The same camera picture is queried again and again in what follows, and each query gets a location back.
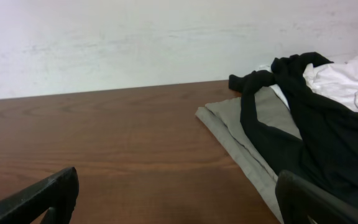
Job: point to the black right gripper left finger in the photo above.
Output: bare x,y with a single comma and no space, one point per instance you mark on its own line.
54,196

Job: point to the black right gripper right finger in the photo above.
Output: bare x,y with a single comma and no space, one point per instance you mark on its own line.
302,202

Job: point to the black leggings red waistband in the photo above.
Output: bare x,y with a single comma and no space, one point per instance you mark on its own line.
325,153

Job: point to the white crumpled shirt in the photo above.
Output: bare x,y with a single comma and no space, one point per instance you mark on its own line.
336,81

